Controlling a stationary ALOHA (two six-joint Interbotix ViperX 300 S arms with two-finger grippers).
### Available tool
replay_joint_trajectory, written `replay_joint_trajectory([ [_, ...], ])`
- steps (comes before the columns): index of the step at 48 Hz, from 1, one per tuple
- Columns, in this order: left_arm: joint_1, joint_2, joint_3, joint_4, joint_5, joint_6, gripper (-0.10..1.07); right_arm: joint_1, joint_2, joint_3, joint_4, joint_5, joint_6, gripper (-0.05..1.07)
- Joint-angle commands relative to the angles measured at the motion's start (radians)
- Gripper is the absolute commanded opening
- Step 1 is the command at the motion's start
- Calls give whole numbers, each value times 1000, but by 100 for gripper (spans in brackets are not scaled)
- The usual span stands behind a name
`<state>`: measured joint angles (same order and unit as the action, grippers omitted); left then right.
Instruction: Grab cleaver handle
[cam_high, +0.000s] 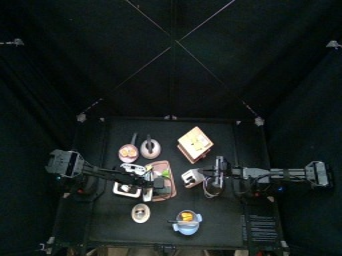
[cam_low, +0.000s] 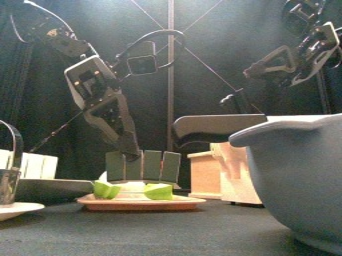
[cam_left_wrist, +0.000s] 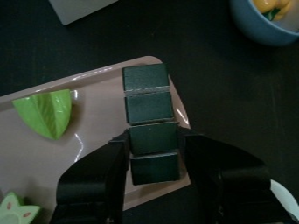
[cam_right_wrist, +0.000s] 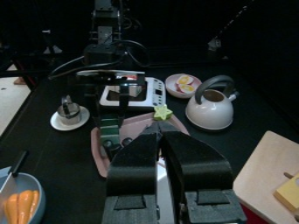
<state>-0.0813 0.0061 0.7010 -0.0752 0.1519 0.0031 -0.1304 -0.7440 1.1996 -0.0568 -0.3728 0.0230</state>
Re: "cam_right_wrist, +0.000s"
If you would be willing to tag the green toy star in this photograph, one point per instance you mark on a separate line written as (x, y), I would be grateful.
(163, 113)

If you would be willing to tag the white toy oven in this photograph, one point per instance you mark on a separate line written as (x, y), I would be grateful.
(157, 93)

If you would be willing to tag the small metal cup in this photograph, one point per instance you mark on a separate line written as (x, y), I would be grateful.
(71, 115)

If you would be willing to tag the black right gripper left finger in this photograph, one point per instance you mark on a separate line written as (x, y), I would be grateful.
(132, 175)

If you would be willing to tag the pink rectangular tray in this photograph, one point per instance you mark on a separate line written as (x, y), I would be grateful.
(133, 127)

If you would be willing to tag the toy egg half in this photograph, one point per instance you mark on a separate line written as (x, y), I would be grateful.
(187, 88)
(184, 79)

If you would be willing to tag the yellow toy cheese block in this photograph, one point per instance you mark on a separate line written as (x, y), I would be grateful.
(290, 192)

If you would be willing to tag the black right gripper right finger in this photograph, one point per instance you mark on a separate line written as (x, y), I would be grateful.
(201, 175)

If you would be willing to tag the blue-grey bowl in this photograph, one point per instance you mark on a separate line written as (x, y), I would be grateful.
(28, 182)

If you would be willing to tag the white saucer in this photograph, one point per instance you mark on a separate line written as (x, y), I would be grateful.
(57, 124)

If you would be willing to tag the pink toy frying pan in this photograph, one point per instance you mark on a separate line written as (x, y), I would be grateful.
(171, 87)

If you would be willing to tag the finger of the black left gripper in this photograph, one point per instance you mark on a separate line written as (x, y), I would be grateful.
(93, 102)
(124, 99)

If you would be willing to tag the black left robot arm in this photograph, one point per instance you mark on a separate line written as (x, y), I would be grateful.
(104, 17)

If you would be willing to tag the green toy carton box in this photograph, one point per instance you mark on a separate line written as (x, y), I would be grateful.
(111, 128)

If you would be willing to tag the orange toy vegetable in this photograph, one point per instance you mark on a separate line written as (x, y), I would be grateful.
(23, 207)

